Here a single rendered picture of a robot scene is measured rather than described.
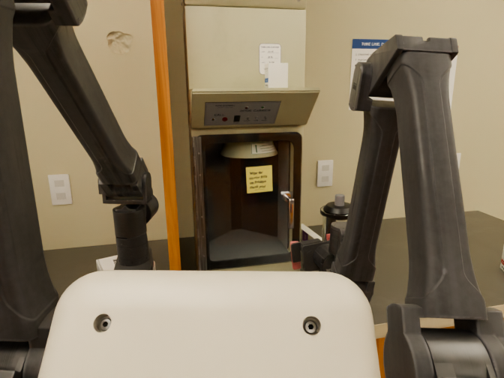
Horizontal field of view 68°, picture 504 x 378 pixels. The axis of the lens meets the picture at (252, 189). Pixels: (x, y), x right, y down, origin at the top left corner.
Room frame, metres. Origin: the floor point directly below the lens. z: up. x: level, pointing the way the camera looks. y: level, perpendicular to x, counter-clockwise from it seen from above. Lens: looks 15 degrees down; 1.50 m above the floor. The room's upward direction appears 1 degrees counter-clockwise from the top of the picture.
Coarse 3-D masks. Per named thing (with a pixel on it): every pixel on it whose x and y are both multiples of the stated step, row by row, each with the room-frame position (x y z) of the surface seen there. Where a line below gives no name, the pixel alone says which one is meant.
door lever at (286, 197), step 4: (284, 196) 1.05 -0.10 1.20; (288, 196) 1.04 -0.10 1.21; (284, 200) 1.05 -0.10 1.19; (288, 200) 1.01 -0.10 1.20; (292, 200) 1.00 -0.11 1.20; (288, 204) 1.01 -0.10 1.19; (292, 204) 1.01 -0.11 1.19; (288, 208) 1.01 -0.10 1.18; (292, 208) 1.01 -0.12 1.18; (288, 212) 1.01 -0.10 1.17; (292, 212) 1.01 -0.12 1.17; (288, 216) 1.01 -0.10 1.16; (292, 216) 1.01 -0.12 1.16; (288, 220) 1.01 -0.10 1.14; (292, 220) 1.01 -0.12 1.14; (288, 224) 1.01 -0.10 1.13; (292, 224) 1.01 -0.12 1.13; (292, 228) 1.01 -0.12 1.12
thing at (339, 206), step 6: (336, 198) 1.03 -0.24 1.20; (342, 198) 1.02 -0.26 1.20; (330, 204) 1.04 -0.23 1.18; (336, 204) 1.03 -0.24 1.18; (342, 204) 1.02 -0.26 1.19; (348, 204) 1.04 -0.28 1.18; (330, 210) 1.01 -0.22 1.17; (336, 210) 1.00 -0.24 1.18; (342, 210) 1.00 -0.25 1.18; (348, 210) 1.00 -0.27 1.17
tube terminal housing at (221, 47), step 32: (192, 32) 1.01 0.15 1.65; (224, 32) 1.03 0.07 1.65; (256, 32) 1.05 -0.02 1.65; (288, 32) 1.07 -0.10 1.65; (192, 64) 1.01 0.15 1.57; (224, 64) 1.03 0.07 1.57; (256, 64) 1.05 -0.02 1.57; (288, 64) 1.07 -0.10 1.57; (192, 128) 1.01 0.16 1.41; (224, 128) 1.03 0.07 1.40; (256, 128) 1.05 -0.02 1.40; (288, 128) 1.07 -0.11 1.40; (192, 160) 1.01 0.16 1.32; (192, 192) 1.10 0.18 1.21
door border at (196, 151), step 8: (200, 136) 1.00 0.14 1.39; (200, 144) 1.00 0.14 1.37; (192, 152) 1.00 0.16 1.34; (200, 152) 1.00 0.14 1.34; (200, 160) 1.00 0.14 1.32; (200, 168) 1.00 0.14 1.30; (200, 176) 1.00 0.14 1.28; (200, 184) 1.00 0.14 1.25; (200, 192) 1.00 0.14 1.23; (200, 200) 1.00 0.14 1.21; (200, 208) 1.00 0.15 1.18; (200, 216) 1.00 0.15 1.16; (200, 224) 1.00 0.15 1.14; (200, 232) 1.00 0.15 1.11; (200, 240) 1.00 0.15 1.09; (200, 248) 1.00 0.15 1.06; (200, 256) 1.00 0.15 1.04; (200, 264) 1.00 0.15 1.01
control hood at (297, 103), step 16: (192, 96) 0.91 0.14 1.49; (208, 96) 0.91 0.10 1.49; (224, 96) 0.92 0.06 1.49; (240, 96) 0.93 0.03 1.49; (256, 96) 0.94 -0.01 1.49; (272, 96) 0.95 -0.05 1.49; (288, 96) 0.96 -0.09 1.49; (304, 96) 0.97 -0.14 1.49; (192, 112) 0.95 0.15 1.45; (288, 112) 1.00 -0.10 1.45; (304, 112) 1.01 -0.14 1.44
